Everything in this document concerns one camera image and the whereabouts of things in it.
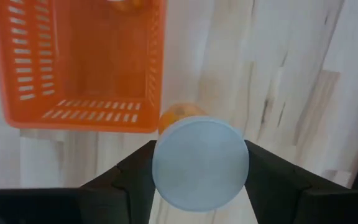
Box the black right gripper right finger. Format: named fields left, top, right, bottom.
left=243, top=139, right=349, bottom=224

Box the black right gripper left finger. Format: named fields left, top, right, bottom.
left=80, top=139, right=157, bottom=224

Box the white ball basket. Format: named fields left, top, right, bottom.
left=151, top=103, right=250, bottom=213

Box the orange plastic slotted basket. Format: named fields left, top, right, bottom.
left=0, top=0, right=168, bottom=134

